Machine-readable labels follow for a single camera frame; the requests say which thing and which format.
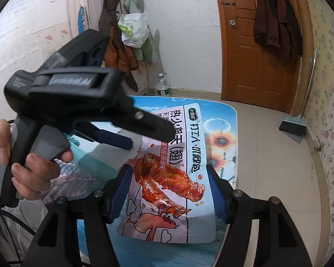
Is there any person's left hand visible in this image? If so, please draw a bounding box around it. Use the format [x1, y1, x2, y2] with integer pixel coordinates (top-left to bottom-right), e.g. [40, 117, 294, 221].
[0, 119, 73, 201]

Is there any brown wooden door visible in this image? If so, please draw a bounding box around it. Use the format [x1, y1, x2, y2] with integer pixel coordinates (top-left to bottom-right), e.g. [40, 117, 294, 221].
[213, 0, 315, 110]

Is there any person's left leg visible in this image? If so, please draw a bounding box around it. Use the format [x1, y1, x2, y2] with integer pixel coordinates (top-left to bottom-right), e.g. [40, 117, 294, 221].
[0, 197, 81, 267]

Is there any pale wooden wardrobe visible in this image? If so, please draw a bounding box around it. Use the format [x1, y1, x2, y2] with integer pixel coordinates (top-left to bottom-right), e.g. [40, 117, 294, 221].
[67, 0, 151, 95]

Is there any pale green garment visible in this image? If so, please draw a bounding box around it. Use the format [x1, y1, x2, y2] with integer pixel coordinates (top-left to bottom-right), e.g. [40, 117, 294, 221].
[124, 0, 159, 64]

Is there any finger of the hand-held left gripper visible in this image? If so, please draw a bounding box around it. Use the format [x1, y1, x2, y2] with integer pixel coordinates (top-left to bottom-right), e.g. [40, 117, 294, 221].
[86, 100, 175, 143]
[74, 122, 133, 150]

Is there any teal broom with metal handle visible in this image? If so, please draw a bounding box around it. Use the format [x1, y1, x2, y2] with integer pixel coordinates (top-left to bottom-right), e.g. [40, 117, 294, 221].
[279, 47, 319, 144]

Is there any dark brown hanging jacket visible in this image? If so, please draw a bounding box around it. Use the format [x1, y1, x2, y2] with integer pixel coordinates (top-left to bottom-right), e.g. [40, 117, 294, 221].
[253, 0, 304, 62]

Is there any blue cloth bag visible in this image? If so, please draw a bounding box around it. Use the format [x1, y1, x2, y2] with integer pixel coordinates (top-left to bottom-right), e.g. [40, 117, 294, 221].
[76, 5, 87, 32]

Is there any brown and orange jacket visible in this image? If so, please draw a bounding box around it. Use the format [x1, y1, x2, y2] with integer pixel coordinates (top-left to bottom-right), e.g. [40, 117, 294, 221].
[98, 0, 140, 92]

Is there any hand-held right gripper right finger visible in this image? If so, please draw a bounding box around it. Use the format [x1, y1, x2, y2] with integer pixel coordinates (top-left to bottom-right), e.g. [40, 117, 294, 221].
[206, 164, 314, 267]

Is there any white plastic bag green print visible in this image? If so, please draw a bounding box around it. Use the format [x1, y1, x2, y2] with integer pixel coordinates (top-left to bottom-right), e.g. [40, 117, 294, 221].
[117, 12, 150, 48]

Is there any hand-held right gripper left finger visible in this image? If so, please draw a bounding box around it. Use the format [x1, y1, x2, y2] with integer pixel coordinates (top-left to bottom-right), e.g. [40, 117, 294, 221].
[24, 164, 134, 267]

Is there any chicken wing snack packet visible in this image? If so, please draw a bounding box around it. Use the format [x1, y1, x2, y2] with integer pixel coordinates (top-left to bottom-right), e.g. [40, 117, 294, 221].
[115, 105, 231, 244]

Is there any large clear water bottle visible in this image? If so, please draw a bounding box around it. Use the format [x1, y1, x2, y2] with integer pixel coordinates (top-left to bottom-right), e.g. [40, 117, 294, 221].
[156, 73, 171, 97]

